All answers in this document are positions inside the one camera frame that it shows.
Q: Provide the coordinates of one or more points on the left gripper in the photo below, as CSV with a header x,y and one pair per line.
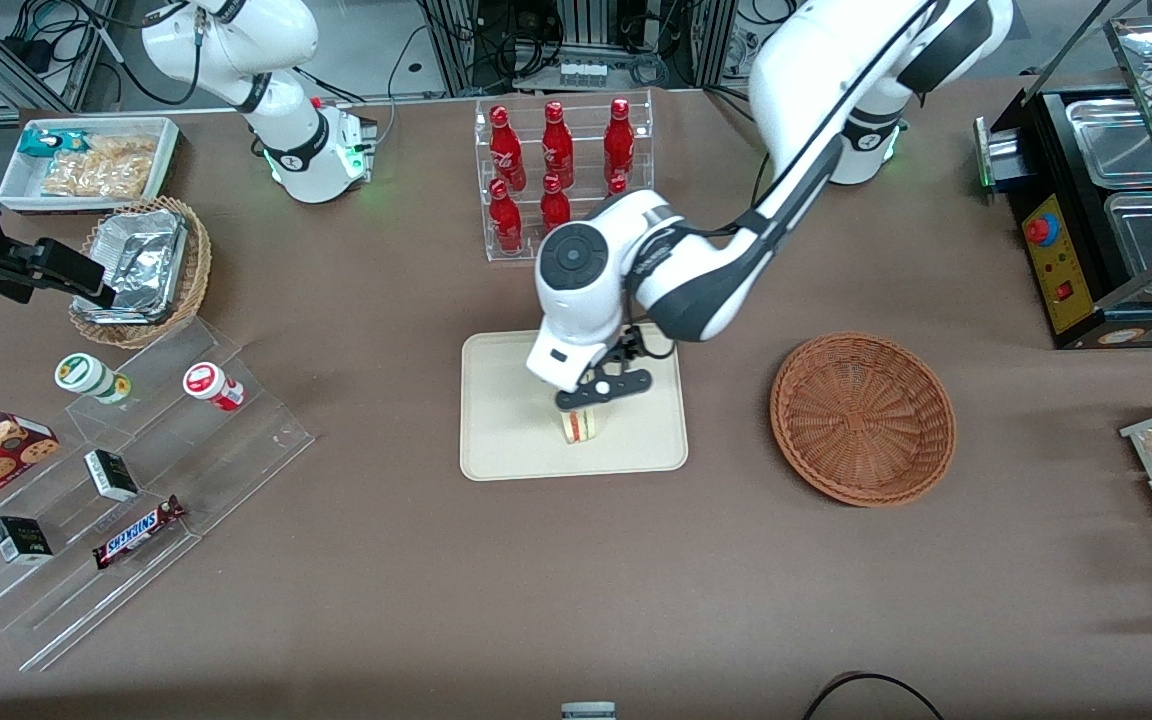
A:
x,y
625,352

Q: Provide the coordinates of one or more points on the triangular sandwich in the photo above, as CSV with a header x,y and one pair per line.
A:
x,y
581,428

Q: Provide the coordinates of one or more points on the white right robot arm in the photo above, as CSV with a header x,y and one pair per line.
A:
x,y
286,120

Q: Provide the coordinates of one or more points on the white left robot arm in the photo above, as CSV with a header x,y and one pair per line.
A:
x,y
796,100

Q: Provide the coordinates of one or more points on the cream plastic tray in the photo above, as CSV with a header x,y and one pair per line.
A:
x,y
506,420

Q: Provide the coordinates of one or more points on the light wicker basket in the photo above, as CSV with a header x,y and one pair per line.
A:
x,y
198,270

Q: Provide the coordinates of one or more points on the round brown wicker basket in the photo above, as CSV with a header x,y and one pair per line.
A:
x,y
861,420

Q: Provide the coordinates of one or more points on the white rectangular bin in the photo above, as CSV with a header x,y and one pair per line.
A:
x,y
16,185

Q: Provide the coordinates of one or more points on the aluminium foil container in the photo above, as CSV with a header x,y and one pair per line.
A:
x,y
141,260

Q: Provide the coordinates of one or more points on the green lid yogurt bottle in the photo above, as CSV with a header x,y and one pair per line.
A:
x,y
86,375

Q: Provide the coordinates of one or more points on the clear bag of crackers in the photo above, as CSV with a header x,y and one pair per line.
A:
x,y
101,168

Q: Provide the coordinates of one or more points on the teal snack packet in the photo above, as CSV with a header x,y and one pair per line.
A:
x,y
41,143

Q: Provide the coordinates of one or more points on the red cola bottle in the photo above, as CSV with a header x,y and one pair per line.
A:
x,y
506,150
617,184
505,220
554,205
557,145
619,140

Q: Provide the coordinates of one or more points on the red lid yogurt bottle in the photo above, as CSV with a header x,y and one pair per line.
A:
x,y
211,385

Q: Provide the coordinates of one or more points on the small black carton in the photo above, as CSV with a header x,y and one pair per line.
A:
x,y
21,540
111,475

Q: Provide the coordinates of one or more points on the clear acrylic bottle rack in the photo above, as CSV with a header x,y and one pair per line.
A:
x,y
481,200

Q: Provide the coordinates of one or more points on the clear acrylic stepped shelf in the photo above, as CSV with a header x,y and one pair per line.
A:
x,y
206,470

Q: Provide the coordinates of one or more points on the Snickers chocolate bar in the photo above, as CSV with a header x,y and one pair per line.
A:
x,y
136,533

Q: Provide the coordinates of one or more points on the small grey device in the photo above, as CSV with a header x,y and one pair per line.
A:
x,y
588,711

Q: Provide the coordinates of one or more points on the white power strip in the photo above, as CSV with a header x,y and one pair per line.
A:
x,y
583,74

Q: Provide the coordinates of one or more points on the red emergency stop button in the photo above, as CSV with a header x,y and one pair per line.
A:
x,y
1042,230

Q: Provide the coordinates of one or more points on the black food warmer machine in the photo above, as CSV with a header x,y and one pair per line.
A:
x,y
1076,260

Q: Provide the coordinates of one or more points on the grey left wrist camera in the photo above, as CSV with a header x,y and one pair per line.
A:
x,y
626,383

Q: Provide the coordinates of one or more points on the aluminium frame rack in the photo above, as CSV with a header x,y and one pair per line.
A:
x,y
496,40

